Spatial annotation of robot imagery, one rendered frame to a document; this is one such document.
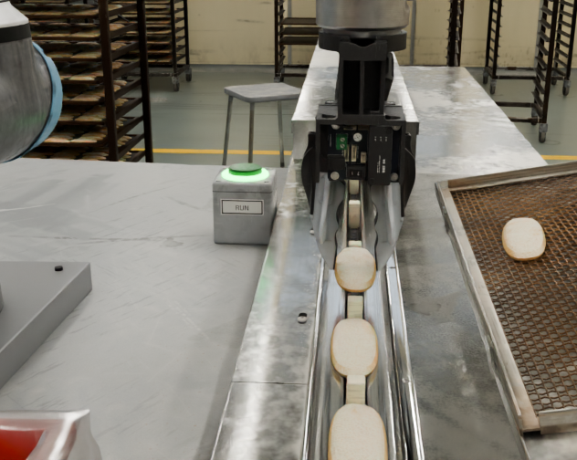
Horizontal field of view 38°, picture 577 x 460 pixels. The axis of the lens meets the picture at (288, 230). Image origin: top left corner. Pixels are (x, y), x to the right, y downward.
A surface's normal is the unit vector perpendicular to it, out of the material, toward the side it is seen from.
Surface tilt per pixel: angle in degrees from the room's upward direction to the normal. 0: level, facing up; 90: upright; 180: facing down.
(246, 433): 0
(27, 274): 2
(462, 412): 0
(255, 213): 90
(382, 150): 90
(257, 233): 90
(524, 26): 90
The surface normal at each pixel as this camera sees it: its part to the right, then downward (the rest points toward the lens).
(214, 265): 0.00, -0.95
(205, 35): -0.07, 0.33
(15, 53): 0.88, 0.09
